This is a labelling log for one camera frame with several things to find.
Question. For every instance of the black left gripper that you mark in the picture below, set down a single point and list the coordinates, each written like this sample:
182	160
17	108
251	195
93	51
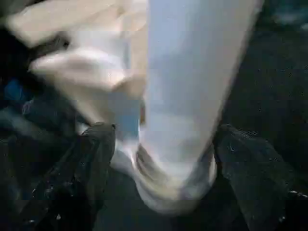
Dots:
14	91

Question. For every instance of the black work mat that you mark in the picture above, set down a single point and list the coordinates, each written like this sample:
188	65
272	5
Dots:
276	84

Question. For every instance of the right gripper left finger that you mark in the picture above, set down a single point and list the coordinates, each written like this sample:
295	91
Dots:
77	183

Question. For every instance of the white plastic table leg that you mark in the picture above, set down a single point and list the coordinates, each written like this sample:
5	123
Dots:
192	84

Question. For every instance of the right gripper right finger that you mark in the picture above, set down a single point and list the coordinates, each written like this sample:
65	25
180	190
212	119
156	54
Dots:
260	183

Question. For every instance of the white plastic table top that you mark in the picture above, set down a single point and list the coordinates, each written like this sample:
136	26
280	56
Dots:
96	67

